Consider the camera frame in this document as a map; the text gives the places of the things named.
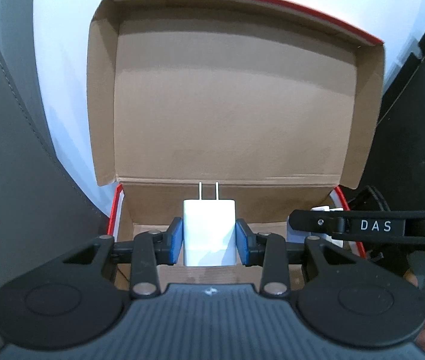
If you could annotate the red cardboard shoebox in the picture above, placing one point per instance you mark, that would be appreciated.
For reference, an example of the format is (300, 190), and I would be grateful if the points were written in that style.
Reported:
(235, 93)

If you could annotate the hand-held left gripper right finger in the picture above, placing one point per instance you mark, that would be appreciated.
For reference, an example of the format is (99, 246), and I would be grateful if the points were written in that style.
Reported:
(243, 242)

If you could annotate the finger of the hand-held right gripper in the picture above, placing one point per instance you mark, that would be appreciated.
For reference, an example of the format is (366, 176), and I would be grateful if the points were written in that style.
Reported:
(317, 222)

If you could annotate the black board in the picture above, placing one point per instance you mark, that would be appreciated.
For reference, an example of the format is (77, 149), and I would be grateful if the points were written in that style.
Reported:
(422, 127)

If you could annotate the white wall charger plug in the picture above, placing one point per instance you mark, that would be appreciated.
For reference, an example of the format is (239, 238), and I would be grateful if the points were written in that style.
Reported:
(208, 228)

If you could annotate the white and blue cube adapter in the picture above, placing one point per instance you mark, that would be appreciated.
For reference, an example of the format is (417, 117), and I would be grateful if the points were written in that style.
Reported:
(326, 240)

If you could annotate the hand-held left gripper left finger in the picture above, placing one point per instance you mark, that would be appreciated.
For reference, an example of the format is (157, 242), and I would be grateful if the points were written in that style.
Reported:
(174, 242)

